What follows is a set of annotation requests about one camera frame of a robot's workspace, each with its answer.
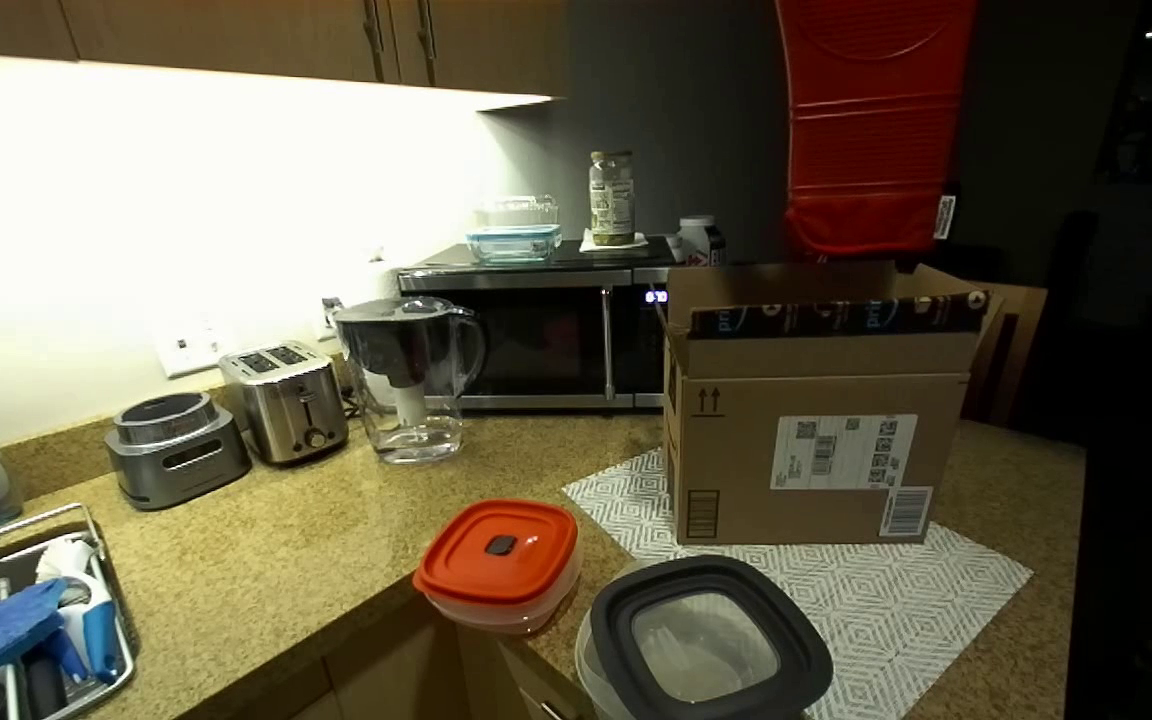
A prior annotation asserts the clear water filter pitcher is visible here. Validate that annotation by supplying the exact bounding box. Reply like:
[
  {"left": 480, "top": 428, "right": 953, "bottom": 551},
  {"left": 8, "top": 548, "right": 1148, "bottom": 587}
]
[{"left": 337, "top": 296, "right": 484, "bottom": 464}]

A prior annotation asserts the metal sink caddy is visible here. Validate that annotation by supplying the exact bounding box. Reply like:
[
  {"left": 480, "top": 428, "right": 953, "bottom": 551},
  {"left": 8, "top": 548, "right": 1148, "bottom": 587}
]
[{"left": 0, "top": 506, "right": 136, "bottom": 720}]

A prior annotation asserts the silver toaster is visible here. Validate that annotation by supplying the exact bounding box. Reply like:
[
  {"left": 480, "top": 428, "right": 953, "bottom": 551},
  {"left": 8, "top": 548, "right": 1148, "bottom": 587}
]
[{"left": 221, "top": 340, "right": 350, "bottom": 469}]

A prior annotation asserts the orange lid food container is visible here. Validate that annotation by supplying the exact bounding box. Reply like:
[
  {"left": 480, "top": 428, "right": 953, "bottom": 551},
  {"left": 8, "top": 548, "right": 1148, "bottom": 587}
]
[{"left": 411, "top": 499, "right": 578, "bottom": 638}]

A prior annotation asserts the grey round appliance base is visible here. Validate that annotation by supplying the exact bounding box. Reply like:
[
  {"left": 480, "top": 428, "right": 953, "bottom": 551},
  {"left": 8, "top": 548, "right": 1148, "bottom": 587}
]
[{"left": 106, "top": 393, "right": 254, "bottom": 514}]

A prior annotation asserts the clear glass container blue lid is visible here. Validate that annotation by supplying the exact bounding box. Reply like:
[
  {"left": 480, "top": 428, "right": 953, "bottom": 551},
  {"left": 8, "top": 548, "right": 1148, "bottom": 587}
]
[{"left": 466, "top": 198, "right": 560, "bottom": 259}]

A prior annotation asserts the grey lid food container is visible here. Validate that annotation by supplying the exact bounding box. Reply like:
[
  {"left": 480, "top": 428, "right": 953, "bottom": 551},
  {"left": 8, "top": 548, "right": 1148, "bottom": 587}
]
[{"left": 571, "top": 558, "right": 833, "bottom": 720}]

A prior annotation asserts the black microwave oven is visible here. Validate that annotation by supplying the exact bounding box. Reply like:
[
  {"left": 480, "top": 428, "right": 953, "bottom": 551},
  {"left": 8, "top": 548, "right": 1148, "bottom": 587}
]
[{"left": 396, "top": 237, "right": 682, "bottom": 411}]

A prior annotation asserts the glass jar on microwave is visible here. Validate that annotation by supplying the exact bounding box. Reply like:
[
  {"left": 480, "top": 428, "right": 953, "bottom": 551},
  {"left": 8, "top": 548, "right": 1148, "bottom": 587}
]
[{"left": 584, "top": 153, "right": 635, "bottom": 249}]

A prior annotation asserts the blue dish brush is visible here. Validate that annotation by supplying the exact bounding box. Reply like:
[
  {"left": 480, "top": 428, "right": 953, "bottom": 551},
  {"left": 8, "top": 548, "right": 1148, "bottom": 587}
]
[{"left": 0, "top": 576, "right": 126, "bottom": 686}]

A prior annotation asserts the brown cardboard box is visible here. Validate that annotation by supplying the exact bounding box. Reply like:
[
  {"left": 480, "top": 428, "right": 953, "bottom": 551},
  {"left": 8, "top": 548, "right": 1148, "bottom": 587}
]
[{"left": 664, "top": 259, "right": 991, "bottom": 546}]

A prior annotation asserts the white patterned placemat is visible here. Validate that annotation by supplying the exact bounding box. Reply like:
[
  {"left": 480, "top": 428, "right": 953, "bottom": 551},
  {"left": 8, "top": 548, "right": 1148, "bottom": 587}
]
[{"left": 566, "top": 451, "right": 1030, "bottom": 720}]

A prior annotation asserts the wooden chair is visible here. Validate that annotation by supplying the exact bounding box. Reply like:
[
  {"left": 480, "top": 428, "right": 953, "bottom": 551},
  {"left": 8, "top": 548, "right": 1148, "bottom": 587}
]
[{"left": 905, "top": 266, "right": 1047, "bottom": 426}]

